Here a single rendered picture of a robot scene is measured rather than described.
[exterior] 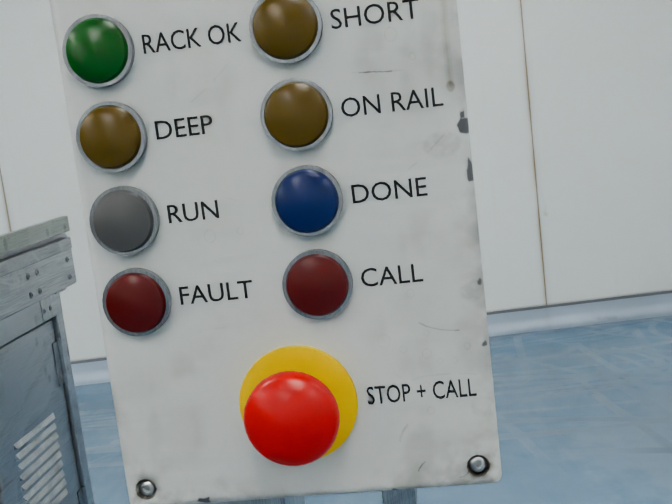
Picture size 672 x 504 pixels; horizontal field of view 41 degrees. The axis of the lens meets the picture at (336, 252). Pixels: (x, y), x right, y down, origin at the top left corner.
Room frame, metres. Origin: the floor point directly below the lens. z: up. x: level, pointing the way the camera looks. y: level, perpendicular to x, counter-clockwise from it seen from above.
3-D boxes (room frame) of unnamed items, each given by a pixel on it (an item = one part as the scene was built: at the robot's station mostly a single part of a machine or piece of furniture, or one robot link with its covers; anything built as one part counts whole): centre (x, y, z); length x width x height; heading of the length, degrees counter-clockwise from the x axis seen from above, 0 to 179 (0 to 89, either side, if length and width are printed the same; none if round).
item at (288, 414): (0.38, 0.02, 0.94); 0.04 x 0.04 x 0.04; 83
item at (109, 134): (0.39, 0.09, 1.07); 0.03 x 0.01 x 0.03; 83
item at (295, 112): (0.38, 0.01, 1.07); 0.03 x 0.01 x 0.03; 83
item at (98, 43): (0.39, 0.09, 1.10); 0.03 x 0.01 x 0.03; 83
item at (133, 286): (0.39, 0.09, 0.99); 0.03 x 0.01 x 0.03; 83
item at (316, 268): (0.38, 0.01, 0.99); 0.03 x 0.01 x 0.03; 83
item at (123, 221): (0.39, 0.09, 1.03); 0.03 x 0.01 x 0.03; 83
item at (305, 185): (0.38, 0.01, 1.03); 0.03 x 0.01 x 0.03; 83
